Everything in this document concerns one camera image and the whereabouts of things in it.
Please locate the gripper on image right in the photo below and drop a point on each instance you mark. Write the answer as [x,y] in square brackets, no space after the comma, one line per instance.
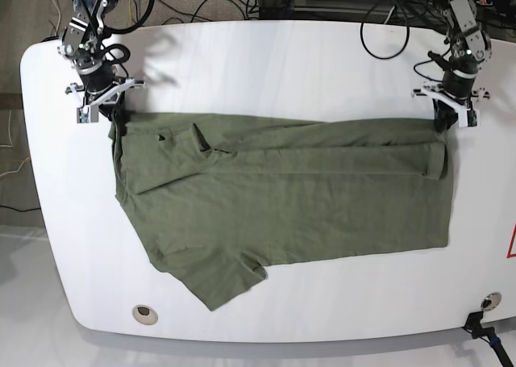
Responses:
[454,93]

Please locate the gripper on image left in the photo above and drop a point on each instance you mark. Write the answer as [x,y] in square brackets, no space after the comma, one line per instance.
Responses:
[106,90]

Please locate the olive green T-shirt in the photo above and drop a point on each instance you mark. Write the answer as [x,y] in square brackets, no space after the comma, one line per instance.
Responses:
[217,199]

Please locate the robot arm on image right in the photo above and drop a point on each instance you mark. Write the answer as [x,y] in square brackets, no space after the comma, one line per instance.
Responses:
[469,47]

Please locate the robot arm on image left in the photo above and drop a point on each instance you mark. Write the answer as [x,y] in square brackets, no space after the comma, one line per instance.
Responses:
[82,42]

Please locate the black flat bar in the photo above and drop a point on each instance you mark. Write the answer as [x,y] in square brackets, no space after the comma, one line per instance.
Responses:
[50,38]

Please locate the red warning triangle sticker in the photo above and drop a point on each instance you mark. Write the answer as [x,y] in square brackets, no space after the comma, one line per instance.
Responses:
[511,251]

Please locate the right silver table grommet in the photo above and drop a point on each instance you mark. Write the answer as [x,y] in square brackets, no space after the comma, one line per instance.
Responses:
[491,301]

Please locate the silver table grommet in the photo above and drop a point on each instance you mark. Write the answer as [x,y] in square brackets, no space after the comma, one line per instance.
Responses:
[145,315]
[491,301]

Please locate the left silver table grommet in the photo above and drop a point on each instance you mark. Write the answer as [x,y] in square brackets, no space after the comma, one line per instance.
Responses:
[145,315]

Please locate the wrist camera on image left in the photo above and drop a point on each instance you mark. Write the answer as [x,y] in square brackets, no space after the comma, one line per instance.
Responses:
[87,114]

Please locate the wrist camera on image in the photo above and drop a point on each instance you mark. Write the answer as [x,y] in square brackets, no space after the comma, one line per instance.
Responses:
[87,114]
[467,118]

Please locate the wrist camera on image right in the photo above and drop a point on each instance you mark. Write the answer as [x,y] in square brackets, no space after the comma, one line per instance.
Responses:
[467,118]

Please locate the black clamp with cable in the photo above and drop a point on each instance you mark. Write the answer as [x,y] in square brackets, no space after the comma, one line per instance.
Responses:
[477,331]

